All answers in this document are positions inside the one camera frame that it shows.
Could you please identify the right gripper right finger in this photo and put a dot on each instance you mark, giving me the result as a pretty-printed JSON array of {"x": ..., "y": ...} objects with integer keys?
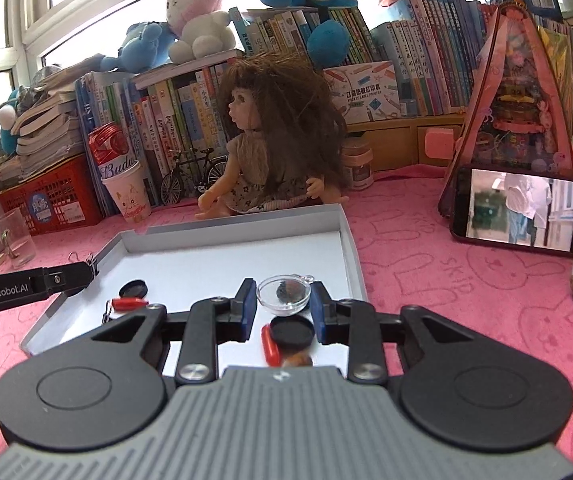
[{"x": 457, "y": 385}]

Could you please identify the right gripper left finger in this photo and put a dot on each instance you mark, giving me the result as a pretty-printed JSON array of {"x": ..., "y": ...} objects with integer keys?
[{"x": 104, "y": 386}]

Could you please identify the red crayon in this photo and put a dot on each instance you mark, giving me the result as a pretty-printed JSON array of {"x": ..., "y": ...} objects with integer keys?
[
  {"x": 271, "y": 349},
  {"x": 126, "y": 304}
]

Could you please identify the black round lid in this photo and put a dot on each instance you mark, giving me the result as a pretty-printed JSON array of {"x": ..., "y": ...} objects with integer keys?
[
  {"x": 134, "y": 289},
  {"x": 293, "y": 333}
]

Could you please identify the brown walnut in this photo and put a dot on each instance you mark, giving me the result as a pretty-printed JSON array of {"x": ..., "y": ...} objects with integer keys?
[
  {"x": 300, "y": 359},
  {"x": 290, "y": 291}
]

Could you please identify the clear round dish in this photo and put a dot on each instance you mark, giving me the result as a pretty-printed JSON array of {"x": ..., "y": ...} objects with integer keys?
[{"x": 267, "y": 298}]

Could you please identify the clear acrylic block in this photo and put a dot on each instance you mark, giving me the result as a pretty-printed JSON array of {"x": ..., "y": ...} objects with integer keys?
[{"x": 15, "y": 238}]

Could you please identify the black binder clip on tray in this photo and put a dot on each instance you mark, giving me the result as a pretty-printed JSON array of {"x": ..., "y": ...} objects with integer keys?
[{"x": 89, "y": 260}]

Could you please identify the red plastic crate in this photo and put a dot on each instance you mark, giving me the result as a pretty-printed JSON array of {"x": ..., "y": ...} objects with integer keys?
[{"x": 58, "y": 199}]

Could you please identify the white cardboard box tray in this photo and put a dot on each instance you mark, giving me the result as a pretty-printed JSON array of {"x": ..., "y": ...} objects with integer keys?
[{"x": 187, "y": 262}]

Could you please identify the white paper cup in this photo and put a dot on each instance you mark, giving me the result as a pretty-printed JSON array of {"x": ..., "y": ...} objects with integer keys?
[{"x": 129, "y": 193}]

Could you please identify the blue white plush on books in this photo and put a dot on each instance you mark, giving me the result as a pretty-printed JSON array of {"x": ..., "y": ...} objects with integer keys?
[{"x": 18, "y": 102}]

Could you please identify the stack of books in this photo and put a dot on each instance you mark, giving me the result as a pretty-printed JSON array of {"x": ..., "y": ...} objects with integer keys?
[{"x": 47, "y": 129}]

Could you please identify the smartphone playing video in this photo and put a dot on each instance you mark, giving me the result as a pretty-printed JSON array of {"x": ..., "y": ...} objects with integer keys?
[{"x": 508, "y": 209}]

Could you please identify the red beer can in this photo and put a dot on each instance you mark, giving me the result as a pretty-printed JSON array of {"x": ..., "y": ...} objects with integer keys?
[{"x": 110, "y": 150}]

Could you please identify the miniature black bicycle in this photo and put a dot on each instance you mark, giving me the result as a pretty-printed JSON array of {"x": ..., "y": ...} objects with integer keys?
[{"x": 192, "y": 174}]

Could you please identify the small lidded jar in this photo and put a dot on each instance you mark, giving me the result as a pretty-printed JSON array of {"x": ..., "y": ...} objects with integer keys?
[{"x": 357, "y": 157}]

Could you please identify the pink triangular dollhouse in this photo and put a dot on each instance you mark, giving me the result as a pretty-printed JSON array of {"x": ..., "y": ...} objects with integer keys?
[{"x": 515, "y": 119}]

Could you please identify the brown haired doll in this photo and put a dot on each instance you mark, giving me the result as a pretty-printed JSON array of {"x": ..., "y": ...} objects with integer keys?
[{"x": 287, "y": 151}]

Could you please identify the small blue bear plush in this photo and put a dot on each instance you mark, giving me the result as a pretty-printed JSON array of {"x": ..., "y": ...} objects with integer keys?
[{"x": 146, "y": 46}]

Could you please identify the white illustrated box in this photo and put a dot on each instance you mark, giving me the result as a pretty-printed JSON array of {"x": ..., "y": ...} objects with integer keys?
[{"x": 366, "y": 92}]

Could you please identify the pink white bunny plush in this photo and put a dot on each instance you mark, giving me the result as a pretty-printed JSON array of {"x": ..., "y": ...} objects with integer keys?
[{"x": 201, "y": 28}]

